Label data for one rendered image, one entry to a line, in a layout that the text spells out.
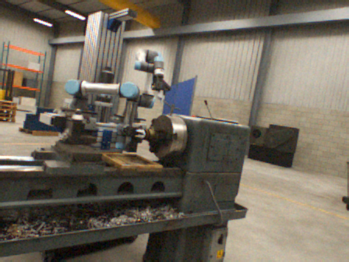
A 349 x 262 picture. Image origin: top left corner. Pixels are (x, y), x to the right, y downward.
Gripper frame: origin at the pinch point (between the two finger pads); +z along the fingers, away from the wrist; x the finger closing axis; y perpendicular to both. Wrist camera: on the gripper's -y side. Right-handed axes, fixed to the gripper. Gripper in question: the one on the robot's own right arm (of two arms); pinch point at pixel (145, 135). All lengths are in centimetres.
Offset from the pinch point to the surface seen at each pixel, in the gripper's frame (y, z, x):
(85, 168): 44, 20, -18
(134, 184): 9.0, 12.0, -30.4
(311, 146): -962, -355, -17
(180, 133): -20.7, 11.7, 4.6
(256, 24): -829, -617, 456
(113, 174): 25.0, 13.6, -23.3
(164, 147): -15.1, 4.1, -7.2
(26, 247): 68, 27, -53
